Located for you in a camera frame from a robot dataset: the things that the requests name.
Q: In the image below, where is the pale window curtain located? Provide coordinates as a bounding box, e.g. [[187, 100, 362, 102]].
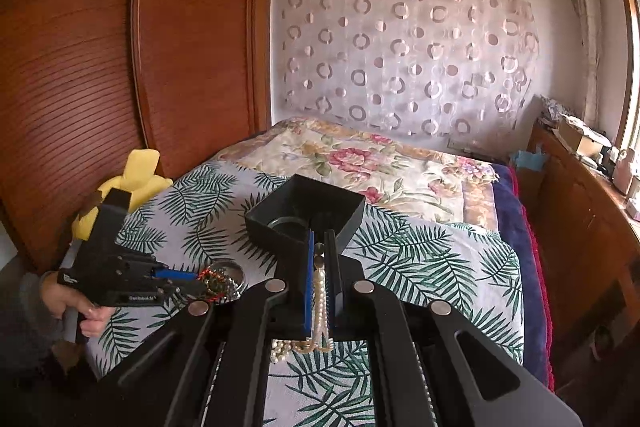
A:
[[567, 0, 605, 135]]

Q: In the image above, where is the red beaded bracelet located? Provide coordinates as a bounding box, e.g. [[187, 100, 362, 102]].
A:
[[197, 269, 237, 304]]

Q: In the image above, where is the white pearl necklace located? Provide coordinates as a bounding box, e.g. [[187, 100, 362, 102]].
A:
[[270, 252, 335, 364]]

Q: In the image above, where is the light blue cloth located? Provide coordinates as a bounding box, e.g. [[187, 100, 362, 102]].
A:
[[510, 144, 547, 170]]

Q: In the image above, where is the yellow plush toy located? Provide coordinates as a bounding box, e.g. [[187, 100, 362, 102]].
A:
[[71, 149, 174, 241]]

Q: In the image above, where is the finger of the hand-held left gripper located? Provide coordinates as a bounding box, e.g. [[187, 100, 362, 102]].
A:
[[159, 279, 210, 304], [151, 267, 199, 281]]

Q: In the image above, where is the floral quilt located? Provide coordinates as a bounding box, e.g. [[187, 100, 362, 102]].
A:
[[215, 117, 507, 229]]

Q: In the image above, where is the dark bangle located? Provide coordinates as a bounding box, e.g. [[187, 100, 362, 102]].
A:
[[267, 215, 307, 234]]

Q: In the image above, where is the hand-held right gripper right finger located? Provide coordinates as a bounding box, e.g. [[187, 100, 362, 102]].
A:
[[324, 231, 585, 427]]

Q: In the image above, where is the round glass dish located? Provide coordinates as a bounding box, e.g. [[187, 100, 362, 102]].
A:
[[209, 259, 247, 301]]

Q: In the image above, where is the circle patterned sheer curtain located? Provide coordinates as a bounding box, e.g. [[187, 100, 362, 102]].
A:
[[272, 0, 544, 148]]

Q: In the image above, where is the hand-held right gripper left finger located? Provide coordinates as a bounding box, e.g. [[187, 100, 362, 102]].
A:
[[96, 228, 316, 427]]

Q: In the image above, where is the person's left hand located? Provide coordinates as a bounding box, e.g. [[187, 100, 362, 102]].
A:
[[41, 273, 113, 341]]

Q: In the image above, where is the brown wooden wardrobe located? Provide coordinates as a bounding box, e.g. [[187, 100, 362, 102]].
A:
[[0, 0, 275, 279]]

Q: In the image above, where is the leaf print bed sheet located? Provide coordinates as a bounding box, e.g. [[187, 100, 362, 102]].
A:
[[82, 159, 526, 427]]

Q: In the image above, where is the open cardboard box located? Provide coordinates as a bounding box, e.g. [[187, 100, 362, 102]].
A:
[[556, 113, 610, 158]]

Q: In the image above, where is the dark blue blanket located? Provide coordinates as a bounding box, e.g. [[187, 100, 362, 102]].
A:
[[492, 162, 557, 392]]

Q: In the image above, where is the brown wooden cabinet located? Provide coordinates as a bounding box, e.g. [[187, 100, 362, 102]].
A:
[[515, 122, 640, 360]]

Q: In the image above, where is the black box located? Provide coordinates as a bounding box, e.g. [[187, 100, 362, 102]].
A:
[[244, 173, 367, 258]]

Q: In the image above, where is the person's left forearm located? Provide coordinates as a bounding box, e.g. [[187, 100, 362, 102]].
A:
[[0, 271, 63, 380]]

